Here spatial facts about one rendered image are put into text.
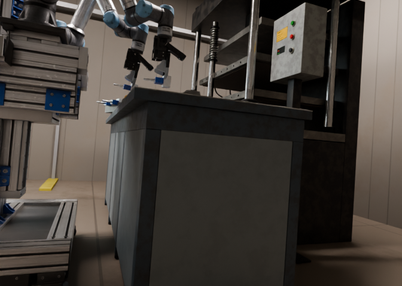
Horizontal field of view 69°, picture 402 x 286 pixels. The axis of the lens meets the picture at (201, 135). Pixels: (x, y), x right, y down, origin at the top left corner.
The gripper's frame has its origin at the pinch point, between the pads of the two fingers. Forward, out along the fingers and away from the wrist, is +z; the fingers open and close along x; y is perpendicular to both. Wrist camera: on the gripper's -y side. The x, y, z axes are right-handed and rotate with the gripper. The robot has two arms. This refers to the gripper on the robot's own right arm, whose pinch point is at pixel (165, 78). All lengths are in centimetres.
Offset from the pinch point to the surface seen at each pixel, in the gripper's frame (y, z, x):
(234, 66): -64, -30, -63
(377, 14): -233, -118, -91
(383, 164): -234, 39, -76
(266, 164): -33, 37, 46
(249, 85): -60, -9, -28
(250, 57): -60, -28, -28
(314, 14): -81, -46, 7
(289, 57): -73, -23, -4
